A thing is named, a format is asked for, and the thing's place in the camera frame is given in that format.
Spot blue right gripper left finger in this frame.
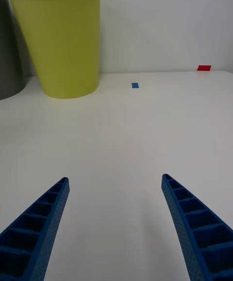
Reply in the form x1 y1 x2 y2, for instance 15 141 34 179
0 177 70 281

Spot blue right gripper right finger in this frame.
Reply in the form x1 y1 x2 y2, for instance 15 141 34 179
161 173 233 281

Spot grey plastic bin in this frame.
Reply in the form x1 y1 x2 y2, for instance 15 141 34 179
0 0 26 101

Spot yellow-green plastic bin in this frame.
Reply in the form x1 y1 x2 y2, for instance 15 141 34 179
8 0 101 99

